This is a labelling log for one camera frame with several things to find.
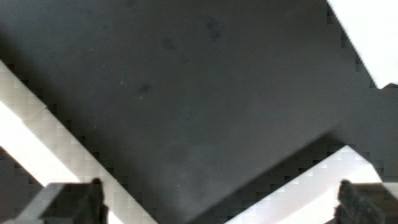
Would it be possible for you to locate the white U-shaped fence wall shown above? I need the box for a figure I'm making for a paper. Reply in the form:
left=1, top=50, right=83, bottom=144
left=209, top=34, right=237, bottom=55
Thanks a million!
left=0, top=61, right=398, bottom=224

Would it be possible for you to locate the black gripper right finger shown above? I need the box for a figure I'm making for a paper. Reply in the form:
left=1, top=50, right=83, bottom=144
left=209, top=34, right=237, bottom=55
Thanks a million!
left=333, top=180, right=398, bottom=224

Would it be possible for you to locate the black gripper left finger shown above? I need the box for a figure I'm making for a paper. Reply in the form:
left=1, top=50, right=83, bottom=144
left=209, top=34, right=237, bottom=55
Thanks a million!
left=15, top=178, right=108, bottom=224

